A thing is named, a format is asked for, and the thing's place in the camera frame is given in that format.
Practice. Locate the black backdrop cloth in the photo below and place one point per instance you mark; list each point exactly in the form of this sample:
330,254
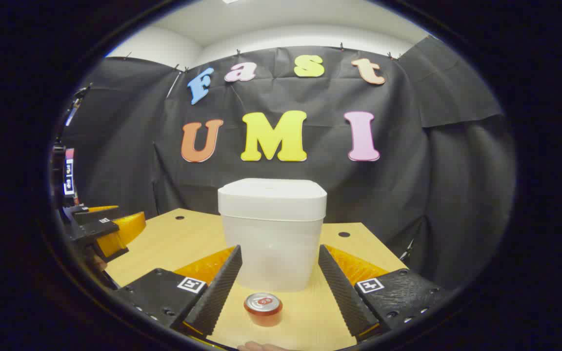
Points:
408,185

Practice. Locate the red pop can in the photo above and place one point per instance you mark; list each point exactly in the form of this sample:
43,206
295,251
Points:
263,314

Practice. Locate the display screen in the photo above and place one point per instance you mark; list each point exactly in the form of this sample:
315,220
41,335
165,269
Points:
69,170

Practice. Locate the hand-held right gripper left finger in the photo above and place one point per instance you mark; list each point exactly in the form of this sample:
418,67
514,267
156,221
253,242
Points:
217,292

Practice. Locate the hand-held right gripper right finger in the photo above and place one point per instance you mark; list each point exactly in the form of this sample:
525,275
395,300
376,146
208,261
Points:
344,292

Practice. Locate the wooden desktop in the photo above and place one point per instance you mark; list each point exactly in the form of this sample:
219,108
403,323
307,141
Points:
183,239

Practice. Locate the white desktop garbage bin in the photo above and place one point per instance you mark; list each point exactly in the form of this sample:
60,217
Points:
271,234

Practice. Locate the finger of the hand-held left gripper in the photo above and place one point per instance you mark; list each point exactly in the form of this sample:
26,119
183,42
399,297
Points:
93,229
78,213

